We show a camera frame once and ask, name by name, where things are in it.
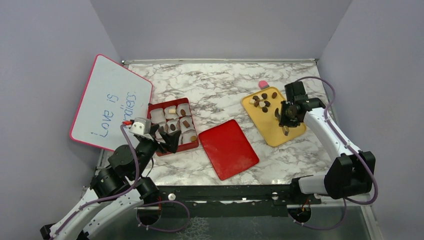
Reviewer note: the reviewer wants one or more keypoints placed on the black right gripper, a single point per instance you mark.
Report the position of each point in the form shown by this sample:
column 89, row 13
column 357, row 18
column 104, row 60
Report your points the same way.
column 283, row 120

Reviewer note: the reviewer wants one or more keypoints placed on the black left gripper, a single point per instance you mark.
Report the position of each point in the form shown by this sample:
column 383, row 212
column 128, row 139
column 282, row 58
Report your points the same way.
column 172, row 139

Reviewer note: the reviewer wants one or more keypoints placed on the red chocolate box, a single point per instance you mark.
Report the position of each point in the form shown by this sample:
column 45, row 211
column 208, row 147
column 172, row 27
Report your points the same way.
column 177, row 119

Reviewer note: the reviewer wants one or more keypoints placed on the milk chocolate rectangle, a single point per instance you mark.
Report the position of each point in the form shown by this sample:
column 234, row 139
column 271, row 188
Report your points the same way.
column 186, row 124

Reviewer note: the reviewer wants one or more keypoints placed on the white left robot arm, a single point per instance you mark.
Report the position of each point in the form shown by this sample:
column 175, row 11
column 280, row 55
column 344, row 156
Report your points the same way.
column 119, row 186

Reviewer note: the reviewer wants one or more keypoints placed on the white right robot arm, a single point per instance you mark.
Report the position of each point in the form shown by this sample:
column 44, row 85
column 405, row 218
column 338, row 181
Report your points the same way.
column 352, row 170

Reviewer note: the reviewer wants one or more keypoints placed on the yellow plastic tray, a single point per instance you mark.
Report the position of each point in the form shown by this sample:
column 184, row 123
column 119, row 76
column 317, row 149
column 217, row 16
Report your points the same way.
column 266, row 122

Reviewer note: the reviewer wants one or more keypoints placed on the white paper cup liner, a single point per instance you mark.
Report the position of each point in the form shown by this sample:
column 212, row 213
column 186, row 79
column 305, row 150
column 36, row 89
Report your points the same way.
column 157, row 116

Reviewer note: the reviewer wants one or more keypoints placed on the pink eraser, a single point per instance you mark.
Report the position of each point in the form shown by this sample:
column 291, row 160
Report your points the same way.
column 263, row 84

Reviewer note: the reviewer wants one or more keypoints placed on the red box lid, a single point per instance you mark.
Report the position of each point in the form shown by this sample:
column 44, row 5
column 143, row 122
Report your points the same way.
column 228, row 149

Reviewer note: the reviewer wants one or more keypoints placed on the pink framed whiteboard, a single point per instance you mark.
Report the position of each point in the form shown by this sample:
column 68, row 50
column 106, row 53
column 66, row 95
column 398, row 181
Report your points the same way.
column 112, row 94

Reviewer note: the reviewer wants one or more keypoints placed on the black metal base rail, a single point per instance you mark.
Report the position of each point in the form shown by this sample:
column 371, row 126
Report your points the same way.
column 215, row 201

